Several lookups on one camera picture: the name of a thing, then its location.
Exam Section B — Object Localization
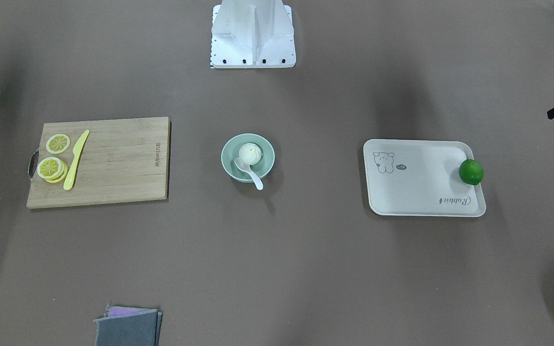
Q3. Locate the lemon slice stack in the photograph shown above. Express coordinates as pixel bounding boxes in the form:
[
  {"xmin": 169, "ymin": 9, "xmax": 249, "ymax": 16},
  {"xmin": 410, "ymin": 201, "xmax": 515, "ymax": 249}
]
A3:
[{"xmin": 37, "ymin": 156, "xmax": 70, "ymax": 184}]

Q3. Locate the wooden cutting board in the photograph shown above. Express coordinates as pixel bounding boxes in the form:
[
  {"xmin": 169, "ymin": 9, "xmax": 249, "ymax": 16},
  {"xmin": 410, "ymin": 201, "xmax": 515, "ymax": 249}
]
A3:
[{"xmin": 26, "ymin": 117, "xmax": 171, "ymax": 210}]

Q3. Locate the yellow plastic knife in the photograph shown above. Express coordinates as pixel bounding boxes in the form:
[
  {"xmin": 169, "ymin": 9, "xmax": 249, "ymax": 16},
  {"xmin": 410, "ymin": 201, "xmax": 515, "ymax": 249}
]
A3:
[{"xmin": 63, "ymin": 129, "xmax": 90, "ymax": 191}]

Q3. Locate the white steamed bun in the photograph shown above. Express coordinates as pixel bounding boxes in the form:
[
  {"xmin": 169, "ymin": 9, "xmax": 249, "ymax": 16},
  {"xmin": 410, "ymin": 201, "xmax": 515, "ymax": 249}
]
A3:
[{"xmin": 238, "ymin": 142, "xmax": 263, "ymax": 166}]

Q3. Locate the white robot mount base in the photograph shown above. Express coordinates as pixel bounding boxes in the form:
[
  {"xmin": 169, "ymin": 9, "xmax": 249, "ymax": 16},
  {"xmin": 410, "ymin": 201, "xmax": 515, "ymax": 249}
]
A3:
[{"xmin": 210, "ymin": 0, "xmax": 297, "ymax": 69}]

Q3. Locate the cream rabbit tray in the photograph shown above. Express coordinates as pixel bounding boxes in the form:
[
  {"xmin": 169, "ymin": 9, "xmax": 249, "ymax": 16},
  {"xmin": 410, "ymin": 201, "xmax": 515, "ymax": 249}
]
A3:
[{"xmin": 363, "ymin": 139, "xmax": 486, "ymax": 217}]

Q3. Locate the white ceramic spoon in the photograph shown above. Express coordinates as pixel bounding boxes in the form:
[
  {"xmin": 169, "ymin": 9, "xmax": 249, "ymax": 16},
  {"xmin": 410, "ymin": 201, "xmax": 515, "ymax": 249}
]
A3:
[{"xmin": 234, "ymin": 157, "xmax": 264, "ymax": 190}]

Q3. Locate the green lime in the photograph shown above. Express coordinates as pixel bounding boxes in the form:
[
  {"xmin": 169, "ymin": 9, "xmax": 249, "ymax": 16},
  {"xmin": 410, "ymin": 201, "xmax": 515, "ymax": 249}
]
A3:
[{"xmin": 459, "ymin": 159, "xmax": 484, "ymax": 186}]

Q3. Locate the lemon slice near handle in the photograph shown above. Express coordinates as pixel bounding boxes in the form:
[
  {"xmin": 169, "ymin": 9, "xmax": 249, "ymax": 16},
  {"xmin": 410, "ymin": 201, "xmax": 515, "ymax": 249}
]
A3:
[{"xmin": 46, "ymin": 133, "xmax": 71, "ymax": 155}]

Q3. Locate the grey folded cloth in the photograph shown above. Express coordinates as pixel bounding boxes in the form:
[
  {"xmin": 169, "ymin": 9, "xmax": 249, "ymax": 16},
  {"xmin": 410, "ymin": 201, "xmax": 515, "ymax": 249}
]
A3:
[{"xmin": 94, "ymin": 305, "xmax": 163, "ymax": 346}]

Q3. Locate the mint green bowl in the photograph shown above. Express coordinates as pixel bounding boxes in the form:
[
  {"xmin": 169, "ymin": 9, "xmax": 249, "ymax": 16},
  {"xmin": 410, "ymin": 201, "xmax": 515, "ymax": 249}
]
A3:
[{"xmin": 221, "ymin": 133, "xmax": 276, "ymax": 183}]

